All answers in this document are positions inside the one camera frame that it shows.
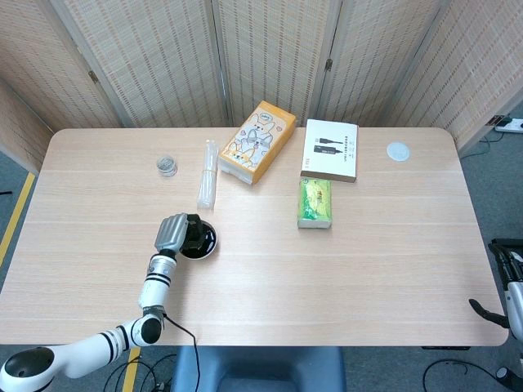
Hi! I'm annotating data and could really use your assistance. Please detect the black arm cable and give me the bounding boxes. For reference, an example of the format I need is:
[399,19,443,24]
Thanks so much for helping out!
[161,312,201,392]

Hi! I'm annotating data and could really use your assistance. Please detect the black floor cable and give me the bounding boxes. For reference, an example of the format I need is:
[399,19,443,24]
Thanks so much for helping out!
[422,358,523,392]

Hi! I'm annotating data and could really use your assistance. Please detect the white bowl of dark liquid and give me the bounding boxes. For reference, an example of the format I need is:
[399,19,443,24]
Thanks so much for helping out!
[179,220,220,261]

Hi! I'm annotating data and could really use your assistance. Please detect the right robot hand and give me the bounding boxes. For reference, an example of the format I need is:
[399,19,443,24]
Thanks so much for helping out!
[468,238,523,340]

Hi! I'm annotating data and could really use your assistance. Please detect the woven folding screen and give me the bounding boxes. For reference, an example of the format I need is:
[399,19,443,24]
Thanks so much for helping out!
[0,0,523,172]

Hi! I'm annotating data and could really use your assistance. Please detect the white power strip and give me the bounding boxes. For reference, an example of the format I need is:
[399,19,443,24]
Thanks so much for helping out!
[494,117,523,132]

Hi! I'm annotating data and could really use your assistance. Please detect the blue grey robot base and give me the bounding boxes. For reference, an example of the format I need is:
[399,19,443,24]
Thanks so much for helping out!
[170,345,346,392]

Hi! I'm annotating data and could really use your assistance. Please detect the stack of clear plastic cups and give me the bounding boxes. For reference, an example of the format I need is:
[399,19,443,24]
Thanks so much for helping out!
[197,138,219,212]

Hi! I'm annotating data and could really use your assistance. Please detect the small clear plastic jar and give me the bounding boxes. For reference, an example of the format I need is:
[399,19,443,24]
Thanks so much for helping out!
[154,154,179,177]

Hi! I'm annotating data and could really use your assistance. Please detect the green soft tissue pack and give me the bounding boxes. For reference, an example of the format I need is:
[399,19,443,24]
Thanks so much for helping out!
[297,177,333,229]

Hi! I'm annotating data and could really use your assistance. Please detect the white cable product box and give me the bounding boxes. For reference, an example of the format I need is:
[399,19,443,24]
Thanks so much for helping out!
[300,118,360,184]

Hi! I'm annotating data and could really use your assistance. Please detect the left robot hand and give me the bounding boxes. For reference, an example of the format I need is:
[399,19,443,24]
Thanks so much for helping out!
[154,212,208,256]

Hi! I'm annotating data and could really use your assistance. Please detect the white round table grommet cap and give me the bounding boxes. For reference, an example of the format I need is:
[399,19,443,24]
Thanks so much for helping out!
[386,140,411,163]

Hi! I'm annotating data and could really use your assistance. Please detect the yellow cartoon tissue box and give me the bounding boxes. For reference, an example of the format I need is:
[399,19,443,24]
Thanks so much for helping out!
[217,100,297,185]

